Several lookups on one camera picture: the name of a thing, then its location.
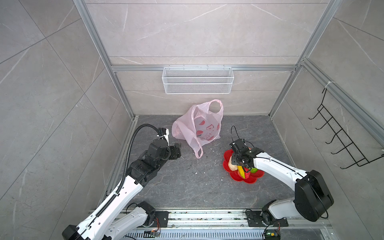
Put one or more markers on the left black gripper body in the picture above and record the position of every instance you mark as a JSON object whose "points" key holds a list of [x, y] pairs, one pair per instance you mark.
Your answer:
{"points": [[175, 152]]}

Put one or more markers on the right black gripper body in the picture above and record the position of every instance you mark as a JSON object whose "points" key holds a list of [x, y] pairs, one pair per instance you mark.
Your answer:
{"points": [[236, 160]]}

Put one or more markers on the yellow fake banana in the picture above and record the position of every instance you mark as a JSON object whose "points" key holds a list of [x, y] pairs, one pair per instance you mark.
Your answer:
{"points": [[240, 171]]}

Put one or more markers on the red flower-shaped plate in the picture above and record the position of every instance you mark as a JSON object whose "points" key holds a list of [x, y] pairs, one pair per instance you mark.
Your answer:
{"points": [[234, 175]]}

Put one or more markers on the pink plastic fruit-print bag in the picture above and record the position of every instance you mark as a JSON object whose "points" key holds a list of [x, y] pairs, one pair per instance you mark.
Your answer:
{"points": [[200, 125]]}

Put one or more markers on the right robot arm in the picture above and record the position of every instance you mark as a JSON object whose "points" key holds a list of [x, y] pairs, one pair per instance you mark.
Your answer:
{"points": [[312, 196]]}

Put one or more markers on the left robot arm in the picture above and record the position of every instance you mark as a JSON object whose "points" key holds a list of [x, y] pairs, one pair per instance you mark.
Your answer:
{"points": [[103, 223]]}

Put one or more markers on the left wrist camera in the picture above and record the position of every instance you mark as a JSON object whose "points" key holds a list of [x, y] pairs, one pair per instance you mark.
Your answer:
{"points": [[159, 149]]}

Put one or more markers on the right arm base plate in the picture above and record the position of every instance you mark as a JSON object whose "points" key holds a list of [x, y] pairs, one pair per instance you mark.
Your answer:
{"points": [[263, 219]]}

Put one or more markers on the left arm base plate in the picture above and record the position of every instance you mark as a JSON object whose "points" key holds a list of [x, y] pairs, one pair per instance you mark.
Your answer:
{"points": [[161, 218]]}

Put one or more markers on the white wire mesh basket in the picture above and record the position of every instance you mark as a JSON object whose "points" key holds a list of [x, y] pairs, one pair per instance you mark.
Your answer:
{"points": [[197, 80]]}

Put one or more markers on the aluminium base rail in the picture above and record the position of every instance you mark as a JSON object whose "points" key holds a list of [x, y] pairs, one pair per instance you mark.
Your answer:
{"points": [[229, 224]]}

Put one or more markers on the black wire hook rack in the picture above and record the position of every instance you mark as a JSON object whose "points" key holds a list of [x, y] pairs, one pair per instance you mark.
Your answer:
{"points": [[340, 133]]}

